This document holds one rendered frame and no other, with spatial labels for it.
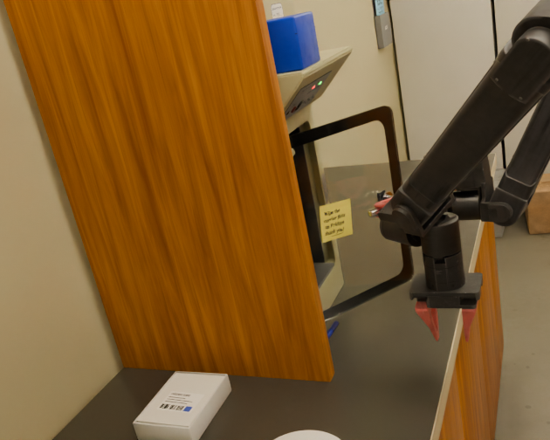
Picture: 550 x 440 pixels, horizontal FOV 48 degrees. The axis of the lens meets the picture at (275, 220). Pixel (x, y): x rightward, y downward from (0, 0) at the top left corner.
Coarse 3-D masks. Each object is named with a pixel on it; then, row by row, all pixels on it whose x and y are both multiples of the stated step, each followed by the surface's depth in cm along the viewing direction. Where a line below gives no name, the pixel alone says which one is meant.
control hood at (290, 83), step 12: (336, 48) 131; (348, 48) 129; (324, 60) 115; (336, 60) 121; (288, 72) 106; (300, 72) 104; (312, 72) 108; (324, 72) 119; (336, 72) 133; (288, 84) 105; (300, 84) 105; (324, 84) 129; (288, 96) 106
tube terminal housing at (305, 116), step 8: (264, 0) 118; (272, 0) 122; (280, 0) 125; (288, 0) 129; (264, 8) 118; (288, 8) 129; (304, 112) 135; (312, 112) 139; (288, 120) 126; (296, 120) 130; (304, 120) 134; (312, 120) 139; (288, 128) 126; (304, 128) 142
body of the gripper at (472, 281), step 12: (432, 264) 90; (444, 264) 89; (456, 264) 89; (420, 276) 96; (432, 276) 90; (444, 276) 89; (456, 276) 90; (468, 276) 93; (480, 276) 92; (420, 288) 93; (432, 288) 91; (444, 288) 90; (456, 288) 90; (468, 288) 90; (480, 288) 90
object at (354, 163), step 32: (320, 128) 118; (352, 128) 121; (384, 128) 125; (320, 160) 119; (352, 160) 123; (384, 160) 127; (320, 192) 121; (352, 192) 124; (384, 192) 129; (352, 224) 126; (320, 256) 124; (352, 256) 128; (384, 256) 132; (320, 288) 125; (352, 288) 130; (384, 288) 134
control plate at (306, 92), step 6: (330, 72) 124; (324, 78) 122; (312, 84) 115; (318, 84) 121; (300, 90) 109; (306, 90) 114; (312, 90) 120; (318, 90) 126; (300, 96) 113; (306, 96) 119; (294, 102) 112; (306, 102) 125; (288, 108) 111; (300, 108) 123; (288, 114) 116
